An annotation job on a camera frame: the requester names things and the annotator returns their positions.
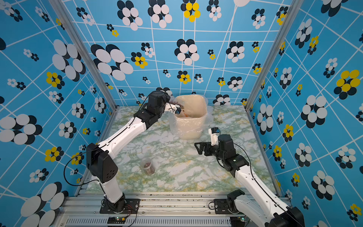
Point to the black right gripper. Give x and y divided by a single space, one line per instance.
203 144

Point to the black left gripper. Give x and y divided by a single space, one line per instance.
166 98

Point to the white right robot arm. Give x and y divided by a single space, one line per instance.
267 210

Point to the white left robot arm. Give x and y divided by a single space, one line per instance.
100 157

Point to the clear jar with dried flowers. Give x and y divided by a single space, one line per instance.
147 166

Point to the cream plastic trash bin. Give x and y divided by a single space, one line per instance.
191 119

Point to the clear plastic bin liner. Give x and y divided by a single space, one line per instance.
173 124

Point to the right green circuit board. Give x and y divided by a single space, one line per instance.
239 221

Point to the green circuit board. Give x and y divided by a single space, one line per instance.
239 221
116 220

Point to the left green circuit board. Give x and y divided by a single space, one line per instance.
116 220

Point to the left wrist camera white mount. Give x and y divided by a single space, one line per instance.
173 108

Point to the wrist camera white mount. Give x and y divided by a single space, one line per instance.
173 108
214 133

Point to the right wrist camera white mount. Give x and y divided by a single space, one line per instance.
214 133

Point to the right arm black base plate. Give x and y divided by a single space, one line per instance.
222 207

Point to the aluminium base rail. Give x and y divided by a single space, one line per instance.
156 210

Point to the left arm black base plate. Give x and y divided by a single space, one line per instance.
125 206

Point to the aluminium frame post left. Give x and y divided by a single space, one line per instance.
60 10

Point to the aluminium frame post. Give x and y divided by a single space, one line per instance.
292 13
60 10

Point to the aluminium frame post right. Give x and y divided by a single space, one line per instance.
292 13

